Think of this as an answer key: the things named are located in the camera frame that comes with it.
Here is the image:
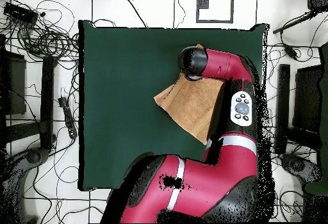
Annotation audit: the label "tan terry towel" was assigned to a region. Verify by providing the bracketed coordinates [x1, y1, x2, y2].
[153, 44, 226, 146]

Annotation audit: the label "dark flat panel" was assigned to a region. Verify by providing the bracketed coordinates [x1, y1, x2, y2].
[0, 50, 27, 116]
[292, 64, 323, 134]

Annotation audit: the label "dark green table cloth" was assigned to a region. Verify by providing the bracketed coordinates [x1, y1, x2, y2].
[78, 19, 268, 192]

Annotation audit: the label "black power strip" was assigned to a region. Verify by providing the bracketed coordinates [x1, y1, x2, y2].
[58, 96, 78, 140]

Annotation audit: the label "black stand bar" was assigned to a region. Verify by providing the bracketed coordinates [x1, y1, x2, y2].
[40, 55, 58, 150]
[274, 63, 291, 155]

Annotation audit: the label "black power adapter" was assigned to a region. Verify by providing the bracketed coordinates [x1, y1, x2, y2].
[283, 43, 299, 61]

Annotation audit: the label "black rod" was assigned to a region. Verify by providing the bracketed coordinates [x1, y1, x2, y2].
[272, 10, 320, 35]

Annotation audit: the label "dark green hanging cloth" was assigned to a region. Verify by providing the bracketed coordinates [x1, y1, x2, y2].
[304, 42, 328, 196]

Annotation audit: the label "black hub box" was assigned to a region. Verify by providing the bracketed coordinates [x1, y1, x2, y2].
[3, 1, 39, 24]

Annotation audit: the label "black device box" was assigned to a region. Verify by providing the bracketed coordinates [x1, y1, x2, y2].
[306, 0, 328, 12]

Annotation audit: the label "long black cable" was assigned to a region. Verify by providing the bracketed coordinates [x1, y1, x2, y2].
[119, 0, 149, 29]

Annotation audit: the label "grey rectangular floor frame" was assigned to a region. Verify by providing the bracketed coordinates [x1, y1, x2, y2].
[195, 0, 234, 24]

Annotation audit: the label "tangled black cables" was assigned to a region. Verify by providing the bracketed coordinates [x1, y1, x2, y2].
[0, 0, 80, 63]

